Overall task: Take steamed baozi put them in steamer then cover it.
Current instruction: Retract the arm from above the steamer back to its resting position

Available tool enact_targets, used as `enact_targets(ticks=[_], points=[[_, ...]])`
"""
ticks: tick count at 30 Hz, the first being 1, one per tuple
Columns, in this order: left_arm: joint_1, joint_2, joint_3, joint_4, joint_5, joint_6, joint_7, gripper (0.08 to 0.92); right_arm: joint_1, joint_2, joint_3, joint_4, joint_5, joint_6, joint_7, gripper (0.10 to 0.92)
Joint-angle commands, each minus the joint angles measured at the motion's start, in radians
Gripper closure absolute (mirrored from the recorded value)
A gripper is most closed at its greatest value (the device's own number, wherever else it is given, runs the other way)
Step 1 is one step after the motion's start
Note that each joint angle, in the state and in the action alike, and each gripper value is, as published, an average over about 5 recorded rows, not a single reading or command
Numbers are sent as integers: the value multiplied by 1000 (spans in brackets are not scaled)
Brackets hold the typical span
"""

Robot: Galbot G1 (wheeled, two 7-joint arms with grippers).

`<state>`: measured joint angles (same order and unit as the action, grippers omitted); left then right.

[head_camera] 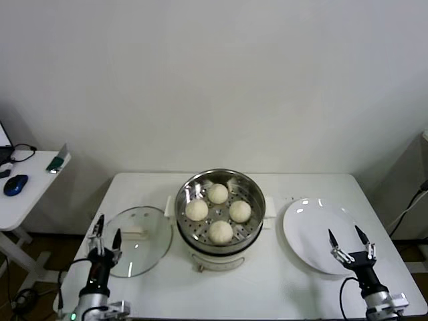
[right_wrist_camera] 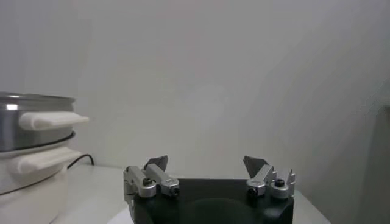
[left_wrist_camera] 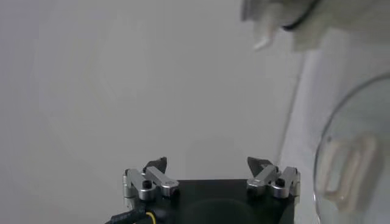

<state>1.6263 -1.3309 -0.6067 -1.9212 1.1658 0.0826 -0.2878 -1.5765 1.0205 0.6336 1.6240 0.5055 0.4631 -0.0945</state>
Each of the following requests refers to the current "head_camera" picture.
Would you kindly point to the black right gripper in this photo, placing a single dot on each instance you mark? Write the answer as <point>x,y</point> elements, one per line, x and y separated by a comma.
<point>366,269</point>

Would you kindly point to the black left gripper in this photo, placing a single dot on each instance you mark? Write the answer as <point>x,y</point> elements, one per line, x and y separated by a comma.
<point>100,267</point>

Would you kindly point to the white steamed baozi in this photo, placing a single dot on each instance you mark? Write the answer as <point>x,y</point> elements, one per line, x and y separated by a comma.
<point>218,193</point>
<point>220,232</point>
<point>196,210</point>
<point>240,211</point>

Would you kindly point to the stainless steel steamer basket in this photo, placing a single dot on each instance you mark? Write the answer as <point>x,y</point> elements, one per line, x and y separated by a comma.
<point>254,197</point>

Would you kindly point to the white round plate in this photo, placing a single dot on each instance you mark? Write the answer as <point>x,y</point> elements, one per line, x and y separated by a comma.
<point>311,227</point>

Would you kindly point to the white side table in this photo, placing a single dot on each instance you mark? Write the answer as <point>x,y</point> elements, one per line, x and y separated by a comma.
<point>33,200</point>

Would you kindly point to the green flat device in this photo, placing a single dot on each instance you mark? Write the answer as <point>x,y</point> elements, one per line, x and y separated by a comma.
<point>56,162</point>

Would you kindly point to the blue computer mouse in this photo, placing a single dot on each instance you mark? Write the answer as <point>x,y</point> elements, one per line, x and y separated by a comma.
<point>15,185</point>

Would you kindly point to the small black object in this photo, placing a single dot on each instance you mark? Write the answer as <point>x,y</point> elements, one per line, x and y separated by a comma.
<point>4,174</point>

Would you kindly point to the small white adapter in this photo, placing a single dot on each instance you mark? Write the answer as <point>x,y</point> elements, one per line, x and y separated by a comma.
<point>7,165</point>

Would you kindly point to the laptop computer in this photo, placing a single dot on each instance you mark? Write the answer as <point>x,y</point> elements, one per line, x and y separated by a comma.
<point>3,133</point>

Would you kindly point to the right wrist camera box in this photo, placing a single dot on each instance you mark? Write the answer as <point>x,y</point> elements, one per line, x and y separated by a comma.
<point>399,301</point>

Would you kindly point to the black wall plug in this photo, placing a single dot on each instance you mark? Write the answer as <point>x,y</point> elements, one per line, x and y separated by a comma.
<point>424,187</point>

